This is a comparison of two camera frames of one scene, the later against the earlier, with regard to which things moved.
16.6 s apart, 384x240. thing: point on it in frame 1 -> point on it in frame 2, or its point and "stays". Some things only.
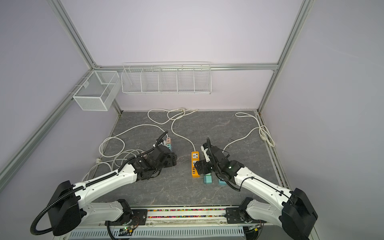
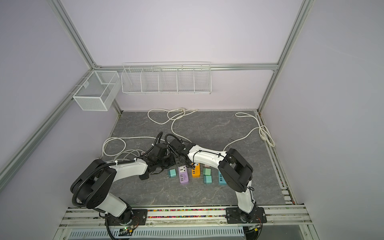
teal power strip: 222,183 stays
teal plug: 208,178 stays
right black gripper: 199,167 -> 177,161
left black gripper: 172,160 stays
